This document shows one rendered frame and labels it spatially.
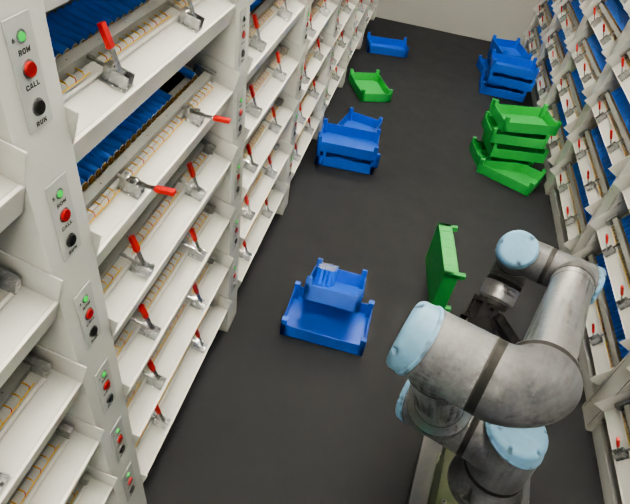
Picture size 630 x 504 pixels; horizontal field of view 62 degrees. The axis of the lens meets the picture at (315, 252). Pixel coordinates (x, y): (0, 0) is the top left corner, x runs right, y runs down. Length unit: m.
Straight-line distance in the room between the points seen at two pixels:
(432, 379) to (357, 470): 0.93
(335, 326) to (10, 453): 1.28
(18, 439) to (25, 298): 0.22
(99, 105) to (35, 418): 0.47
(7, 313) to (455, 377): 0.60
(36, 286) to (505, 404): 0.64
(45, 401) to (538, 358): 0.73
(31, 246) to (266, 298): 1.34
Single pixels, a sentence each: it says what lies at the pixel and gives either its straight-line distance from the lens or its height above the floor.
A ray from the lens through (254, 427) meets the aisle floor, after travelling 1.69.
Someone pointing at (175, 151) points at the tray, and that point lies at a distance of 1.07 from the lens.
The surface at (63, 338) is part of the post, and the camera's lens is 0.88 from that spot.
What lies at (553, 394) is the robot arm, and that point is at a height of 0.91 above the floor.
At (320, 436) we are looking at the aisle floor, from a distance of 1.69.
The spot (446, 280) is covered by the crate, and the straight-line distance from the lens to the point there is 2.00.
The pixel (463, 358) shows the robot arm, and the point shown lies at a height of 0.92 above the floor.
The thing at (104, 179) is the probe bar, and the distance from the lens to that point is 0.94.
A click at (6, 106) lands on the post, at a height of 1.19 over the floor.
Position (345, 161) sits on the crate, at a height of 0.05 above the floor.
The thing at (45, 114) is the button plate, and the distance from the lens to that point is 0.68.
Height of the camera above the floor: 1.48
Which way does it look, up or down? 42 degrees down
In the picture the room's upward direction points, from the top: 10 degrees clockwise
